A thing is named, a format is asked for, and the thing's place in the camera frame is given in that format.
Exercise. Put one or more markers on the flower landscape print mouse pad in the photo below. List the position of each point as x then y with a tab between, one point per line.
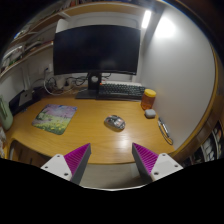
55	118

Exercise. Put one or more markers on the pens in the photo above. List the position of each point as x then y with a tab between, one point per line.
164	130

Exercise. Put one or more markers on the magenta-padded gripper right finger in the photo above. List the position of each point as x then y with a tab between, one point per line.
163	165

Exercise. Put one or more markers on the silver mini computer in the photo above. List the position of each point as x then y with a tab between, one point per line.
25	98

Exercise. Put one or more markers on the grey earbuds case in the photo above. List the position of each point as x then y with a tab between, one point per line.
150	113

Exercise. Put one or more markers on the dark mechanical keyboard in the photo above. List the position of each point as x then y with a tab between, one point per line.
121	91

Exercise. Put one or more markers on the amber jar with yellow lid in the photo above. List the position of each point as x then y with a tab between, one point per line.
148	100

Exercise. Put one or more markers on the wooden bookshelf unit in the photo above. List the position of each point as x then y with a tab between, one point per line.
210	143

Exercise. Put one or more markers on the white wall socket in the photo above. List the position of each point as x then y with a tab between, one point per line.
47	69

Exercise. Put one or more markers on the white tube lamp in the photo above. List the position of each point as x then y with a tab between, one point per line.
146	19

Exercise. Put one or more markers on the black desktop stand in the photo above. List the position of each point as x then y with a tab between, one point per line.
16	105

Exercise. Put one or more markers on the pale green bag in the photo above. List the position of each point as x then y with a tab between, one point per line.
5	115

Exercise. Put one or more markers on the wooden wall shelf unit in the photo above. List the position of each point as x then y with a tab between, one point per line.
30	43

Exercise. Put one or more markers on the transparent computer mouse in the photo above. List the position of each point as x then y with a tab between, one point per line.
115	122

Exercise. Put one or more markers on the black computer monitor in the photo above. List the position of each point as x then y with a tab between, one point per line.
96	50

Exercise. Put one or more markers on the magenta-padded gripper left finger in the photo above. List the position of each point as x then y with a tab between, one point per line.
58	165

